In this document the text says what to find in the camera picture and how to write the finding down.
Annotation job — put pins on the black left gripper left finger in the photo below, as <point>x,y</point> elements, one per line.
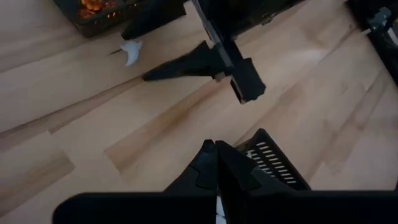
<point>140,208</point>

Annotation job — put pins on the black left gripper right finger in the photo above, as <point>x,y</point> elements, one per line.
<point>295,208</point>

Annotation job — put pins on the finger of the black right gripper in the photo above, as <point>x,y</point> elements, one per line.
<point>186,67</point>
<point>247,81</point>

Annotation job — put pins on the black slotted plastic basket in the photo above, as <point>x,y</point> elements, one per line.
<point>280,174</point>
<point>93,28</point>

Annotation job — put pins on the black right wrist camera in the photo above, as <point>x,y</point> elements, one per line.
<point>152,18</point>

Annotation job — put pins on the black metal table frame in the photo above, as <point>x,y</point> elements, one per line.
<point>382,40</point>

